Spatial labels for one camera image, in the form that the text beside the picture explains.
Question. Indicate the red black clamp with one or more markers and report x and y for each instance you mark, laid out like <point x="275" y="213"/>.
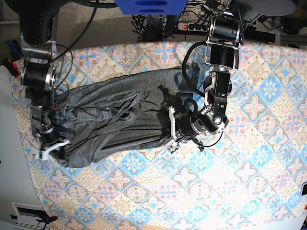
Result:
<point x="11" y="67"/>

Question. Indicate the blue black clamp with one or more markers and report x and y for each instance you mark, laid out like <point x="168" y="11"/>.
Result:
<point x="35" y="223"/>

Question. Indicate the grey t-shirt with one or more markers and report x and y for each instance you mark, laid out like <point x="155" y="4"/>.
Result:
<point x="122" y="113"/>

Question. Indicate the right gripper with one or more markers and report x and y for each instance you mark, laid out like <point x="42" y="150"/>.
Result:
<point x="49" y="141"/>

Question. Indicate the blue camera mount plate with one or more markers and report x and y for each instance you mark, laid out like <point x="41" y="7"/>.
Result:
<point x="151" y="7"/>

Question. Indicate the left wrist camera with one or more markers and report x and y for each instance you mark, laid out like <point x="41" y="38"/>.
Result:
<point x="172" y="147"/>

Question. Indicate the patterned tablecloth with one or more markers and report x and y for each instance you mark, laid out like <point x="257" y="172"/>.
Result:
<point x="251" y="175"/>

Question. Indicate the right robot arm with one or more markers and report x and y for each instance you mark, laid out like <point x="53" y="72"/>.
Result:
<point x="38" y="25"/>

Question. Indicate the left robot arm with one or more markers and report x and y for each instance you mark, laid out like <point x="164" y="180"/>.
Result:
<point x="225" y="36"/>

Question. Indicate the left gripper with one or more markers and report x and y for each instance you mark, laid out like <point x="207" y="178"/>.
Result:
<point x="187" y="125"/>

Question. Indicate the white power strip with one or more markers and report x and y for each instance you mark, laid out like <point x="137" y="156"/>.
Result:
<point x="193" y="27"/>

